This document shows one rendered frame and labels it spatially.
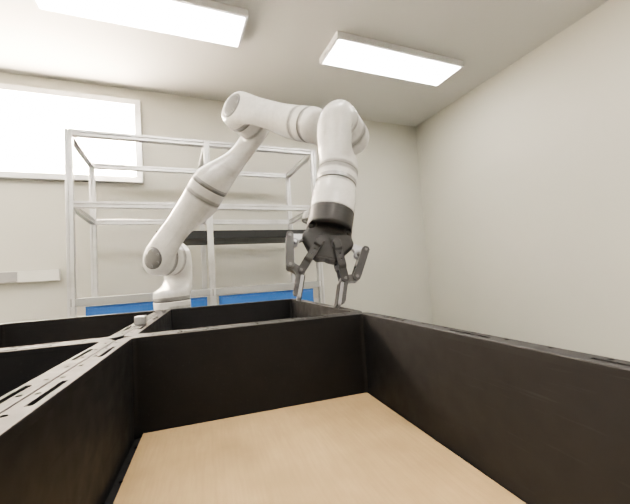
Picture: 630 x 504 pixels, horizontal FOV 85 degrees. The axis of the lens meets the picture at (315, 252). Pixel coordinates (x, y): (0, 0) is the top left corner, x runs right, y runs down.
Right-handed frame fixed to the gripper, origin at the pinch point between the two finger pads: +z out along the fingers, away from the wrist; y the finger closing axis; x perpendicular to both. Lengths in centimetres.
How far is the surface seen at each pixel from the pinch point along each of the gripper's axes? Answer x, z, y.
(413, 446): -19.4, 16.0, 7.9
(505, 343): -29.5, 7.4, 9.6
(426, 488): -24.9, 17.6, 6.6
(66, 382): -27.9, 14.0, -17.5
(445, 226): 289, -166, 166
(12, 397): -29.9, 14.9, -18.9
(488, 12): 110, -247, 103
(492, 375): -27.6, 9.5, 9.9
